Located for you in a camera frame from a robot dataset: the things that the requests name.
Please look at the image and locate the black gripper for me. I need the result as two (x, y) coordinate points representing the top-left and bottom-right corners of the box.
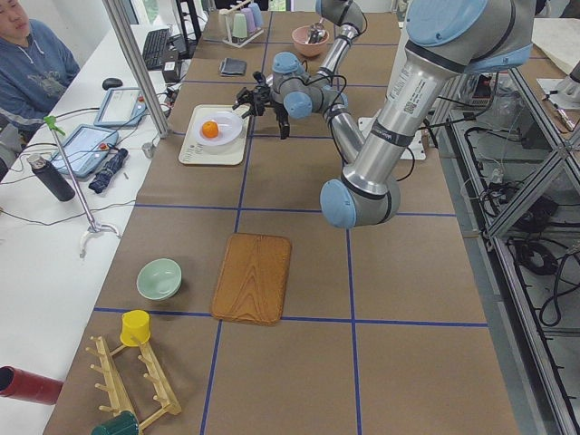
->
(271, 101), (290, 140)
(232, 85), (271, 116)

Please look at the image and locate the white round plate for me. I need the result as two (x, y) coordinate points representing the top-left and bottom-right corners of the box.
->
(192, 111), (244, 146)

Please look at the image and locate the orange fruit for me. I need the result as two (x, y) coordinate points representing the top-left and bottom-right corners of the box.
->
(200, 121), (219, 139)

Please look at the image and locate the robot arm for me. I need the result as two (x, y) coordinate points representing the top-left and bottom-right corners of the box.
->
(271, 0), (536, 228)
(232, 1), (367, 120)

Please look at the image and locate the cream bear serving tray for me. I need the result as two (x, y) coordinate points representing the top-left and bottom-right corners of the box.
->
(178, 104), (249, 166)

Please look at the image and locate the folded grey cloth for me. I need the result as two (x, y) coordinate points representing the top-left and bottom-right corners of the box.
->
(219, 57), (247, 76)

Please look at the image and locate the sage green cup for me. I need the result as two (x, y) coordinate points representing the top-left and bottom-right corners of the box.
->
(232, 12), (248, 41)

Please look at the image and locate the purple cup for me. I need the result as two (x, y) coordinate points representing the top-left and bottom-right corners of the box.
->
(240, 7), (256, 34)

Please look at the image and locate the blue cup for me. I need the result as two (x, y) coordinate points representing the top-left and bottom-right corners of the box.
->
(248, 3), (264, 28)

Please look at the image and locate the pink bowl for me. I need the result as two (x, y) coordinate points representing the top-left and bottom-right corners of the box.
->
(291, 25), (329, 57)

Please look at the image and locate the beige cup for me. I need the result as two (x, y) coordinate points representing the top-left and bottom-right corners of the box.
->
(218, 9), (231, 38)

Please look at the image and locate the metal scoop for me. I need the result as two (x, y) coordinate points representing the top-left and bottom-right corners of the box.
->
(306, 18), (327, 44)

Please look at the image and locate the black keyboard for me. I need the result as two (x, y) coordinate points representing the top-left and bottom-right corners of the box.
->
(141, 28), (170, 71)

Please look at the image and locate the upper teach pendant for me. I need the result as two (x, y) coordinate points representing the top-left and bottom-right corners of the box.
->
(93, 87), (147, 128)

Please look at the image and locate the teach pendant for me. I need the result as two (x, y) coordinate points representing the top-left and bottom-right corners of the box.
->
(93, 87), (147, 128)
(53, 124), (119, 179)

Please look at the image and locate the black computer mouse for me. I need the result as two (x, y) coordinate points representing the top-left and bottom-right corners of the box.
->
(101, 77), (123, 91)

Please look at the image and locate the lower teach pendant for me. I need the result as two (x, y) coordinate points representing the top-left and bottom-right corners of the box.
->
(53, 124), (119, 179)

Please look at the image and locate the wooden cutting board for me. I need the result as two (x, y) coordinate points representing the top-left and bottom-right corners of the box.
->
(210, 233), (292, 326)

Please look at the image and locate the folded dark umbrella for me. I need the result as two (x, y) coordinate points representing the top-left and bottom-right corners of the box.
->
(89, 148), (129, 194)

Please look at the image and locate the metal reacher grabber stick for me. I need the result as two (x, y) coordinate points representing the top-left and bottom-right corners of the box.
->
(43, 115), (121, 258)

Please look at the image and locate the green bowl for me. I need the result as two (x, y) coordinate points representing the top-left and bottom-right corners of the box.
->
(136, 258), (182, 301)

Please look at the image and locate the seated person blue hoodie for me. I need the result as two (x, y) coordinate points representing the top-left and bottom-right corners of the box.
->
(1, 1), (80, 138)

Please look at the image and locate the black thermos bottle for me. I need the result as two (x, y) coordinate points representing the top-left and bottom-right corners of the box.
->
(27, 153), (75, 202)

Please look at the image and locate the yellow cup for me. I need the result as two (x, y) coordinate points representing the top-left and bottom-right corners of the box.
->
(120, 310), (151, 347)

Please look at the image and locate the wooden rack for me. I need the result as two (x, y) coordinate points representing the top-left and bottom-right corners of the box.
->
(85, 335), (182, 434)

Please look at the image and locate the dark green cup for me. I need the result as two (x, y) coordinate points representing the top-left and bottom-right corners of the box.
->
(91, 411), (140, 435)

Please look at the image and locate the red bottle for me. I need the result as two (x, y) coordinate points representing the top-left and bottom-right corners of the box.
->
(1, 366), (63, 405)

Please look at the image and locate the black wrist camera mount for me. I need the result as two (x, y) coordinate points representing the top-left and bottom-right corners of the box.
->
(253, 71), (267, 86)

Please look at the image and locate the white wire cup rack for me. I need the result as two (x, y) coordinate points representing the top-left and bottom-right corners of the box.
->
(222, 21), (264, 48)

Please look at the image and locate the wooden rack handle rod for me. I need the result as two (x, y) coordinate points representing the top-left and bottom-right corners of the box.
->
(216, 0), (253, 13)

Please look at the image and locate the aluminium frame post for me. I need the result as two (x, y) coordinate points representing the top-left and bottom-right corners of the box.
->
(102, 0), (169, 139)

